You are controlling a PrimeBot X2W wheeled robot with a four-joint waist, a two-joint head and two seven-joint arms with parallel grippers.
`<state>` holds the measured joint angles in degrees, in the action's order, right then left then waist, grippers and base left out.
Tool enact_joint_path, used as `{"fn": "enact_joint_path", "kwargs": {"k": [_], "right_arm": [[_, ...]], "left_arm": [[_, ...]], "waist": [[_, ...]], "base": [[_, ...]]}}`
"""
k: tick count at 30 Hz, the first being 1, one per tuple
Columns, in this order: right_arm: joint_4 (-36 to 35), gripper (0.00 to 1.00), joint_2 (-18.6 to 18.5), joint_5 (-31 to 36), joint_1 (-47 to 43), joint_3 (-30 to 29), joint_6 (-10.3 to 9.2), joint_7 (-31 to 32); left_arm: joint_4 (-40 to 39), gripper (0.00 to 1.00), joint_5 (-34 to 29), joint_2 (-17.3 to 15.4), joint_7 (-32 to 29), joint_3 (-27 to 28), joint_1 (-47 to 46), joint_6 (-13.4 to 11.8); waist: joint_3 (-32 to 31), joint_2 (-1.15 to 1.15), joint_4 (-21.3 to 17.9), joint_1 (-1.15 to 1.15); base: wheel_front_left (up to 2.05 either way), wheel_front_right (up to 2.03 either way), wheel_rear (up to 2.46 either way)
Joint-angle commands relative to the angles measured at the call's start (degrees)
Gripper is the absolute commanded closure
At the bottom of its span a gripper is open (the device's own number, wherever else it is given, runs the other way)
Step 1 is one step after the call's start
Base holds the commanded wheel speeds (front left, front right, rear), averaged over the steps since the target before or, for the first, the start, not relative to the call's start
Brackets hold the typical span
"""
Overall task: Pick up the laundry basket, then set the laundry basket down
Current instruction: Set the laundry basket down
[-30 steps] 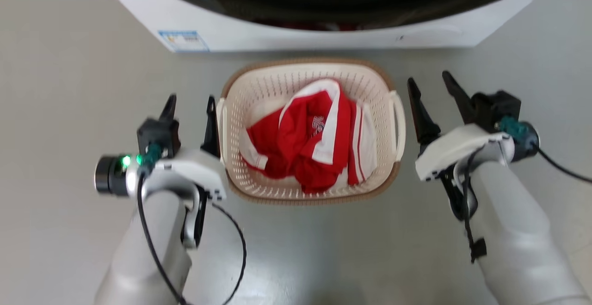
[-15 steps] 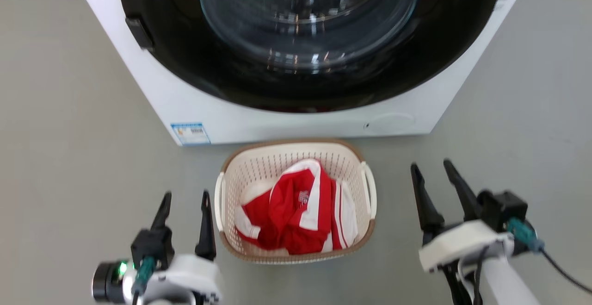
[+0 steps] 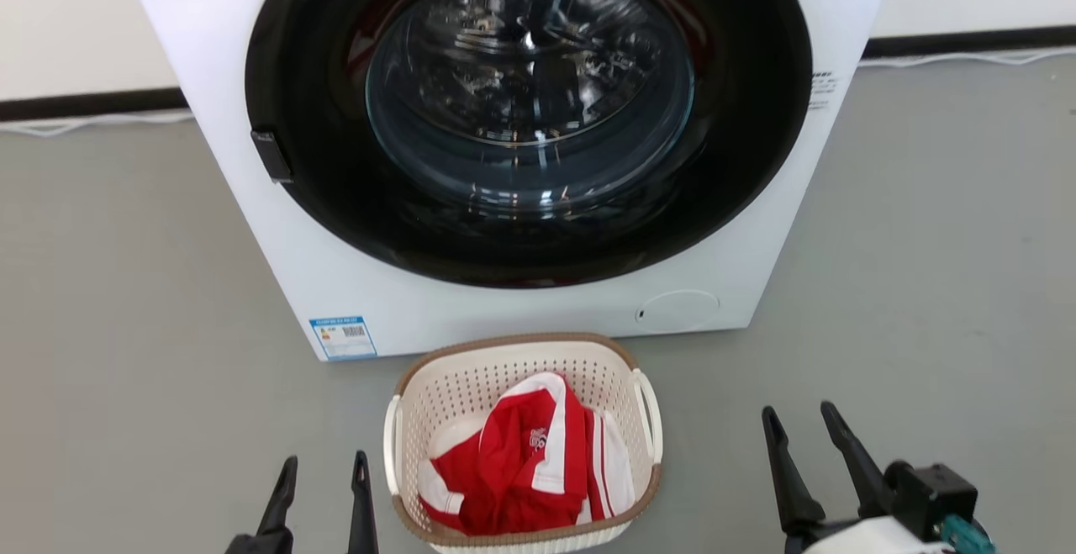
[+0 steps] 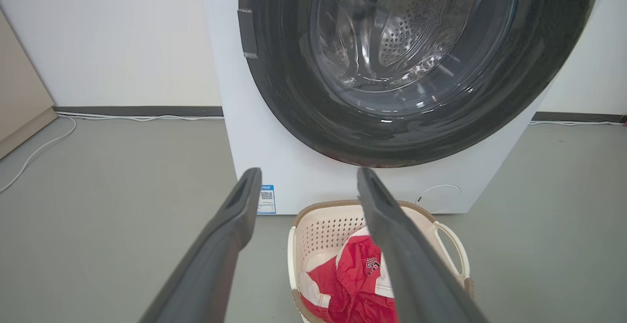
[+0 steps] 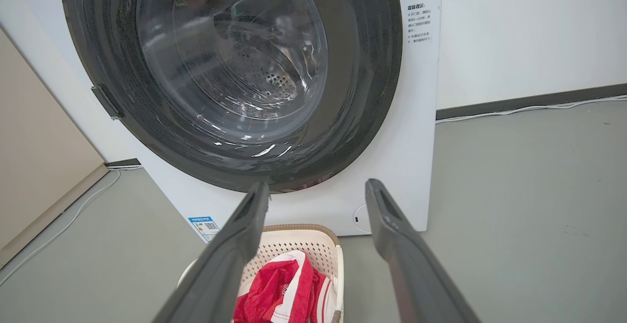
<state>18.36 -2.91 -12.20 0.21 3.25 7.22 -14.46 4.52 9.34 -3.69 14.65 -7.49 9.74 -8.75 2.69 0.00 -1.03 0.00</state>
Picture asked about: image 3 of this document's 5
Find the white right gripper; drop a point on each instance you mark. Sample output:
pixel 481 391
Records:
pixel 874 537

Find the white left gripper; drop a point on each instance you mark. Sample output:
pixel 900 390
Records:
pixel 261 544

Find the cream perforated laundry basket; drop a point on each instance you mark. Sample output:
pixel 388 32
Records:
pixel 454 394

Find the blue energy label sticker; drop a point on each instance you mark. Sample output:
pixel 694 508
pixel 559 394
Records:
pixel 343 338

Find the red and white shirt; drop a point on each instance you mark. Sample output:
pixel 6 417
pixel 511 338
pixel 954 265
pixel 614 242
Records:
pixel 513 478

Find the round white filter cover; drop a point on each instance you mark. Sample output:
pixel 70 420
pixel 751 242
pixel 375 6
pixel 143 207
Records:
pixel 679 310

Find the black round washer door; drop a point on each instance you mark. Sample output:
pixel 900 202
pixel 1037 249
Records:
pixel 311 184

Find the small text sticker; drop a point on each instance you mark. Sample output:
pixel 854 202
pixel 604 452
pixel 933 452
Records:
pixel 821 90

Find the white front-load washing machine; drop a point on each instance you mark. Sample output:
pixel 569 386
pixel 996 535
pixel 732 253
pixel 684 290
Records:
pixel 218 50

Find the steel washing drum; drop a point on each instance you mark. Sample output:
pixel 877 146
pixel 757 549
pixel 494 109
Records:
pixel 521 75

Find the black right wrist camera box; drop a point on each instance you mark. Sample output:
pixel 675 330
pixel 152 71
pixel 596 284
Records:
pixel 933 491

